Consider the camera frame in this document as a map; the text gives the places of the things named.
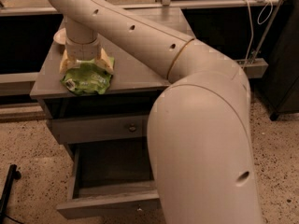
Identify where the round brass drawer knob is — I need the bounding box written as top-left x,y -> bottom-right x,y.
128,124 -> 136,133

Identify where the green rice chip bag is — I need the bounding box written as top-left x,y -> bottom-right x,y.
61,63 -> 112,95

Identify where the white paper bowl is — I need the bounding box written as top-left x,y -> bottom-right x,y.
53,28 -> 66,45

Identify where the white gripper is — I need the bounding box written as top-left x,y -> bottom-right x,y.
59,38 -> 114,75

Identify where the grey metal railing frame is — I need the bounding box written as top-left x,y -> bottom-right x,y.
1,0 -> 286,96

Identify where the grey wooden drawer cabinet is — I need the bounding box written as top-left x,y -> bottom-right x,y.
29,7 -> 197,161

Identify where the white cable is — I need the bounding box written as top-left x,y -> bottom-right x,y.
240,0 -> 274,67

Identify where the dark cabinet on right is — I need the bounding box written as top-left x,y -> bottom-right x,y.
257,0 -> 299,121

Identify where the black stand foot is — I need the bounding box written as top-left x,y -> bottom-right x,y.
0,164 -> 21,224

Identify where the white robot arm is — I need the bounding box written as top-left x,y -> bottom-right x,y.
49,0 -> 263,224

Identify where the closed grey upper drawer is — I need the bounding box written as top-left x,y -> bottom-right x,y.
48,115 -> 149,145

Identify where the open grey lower drawer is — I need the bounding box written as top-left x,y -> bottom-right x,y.
57,137 -> 161,219

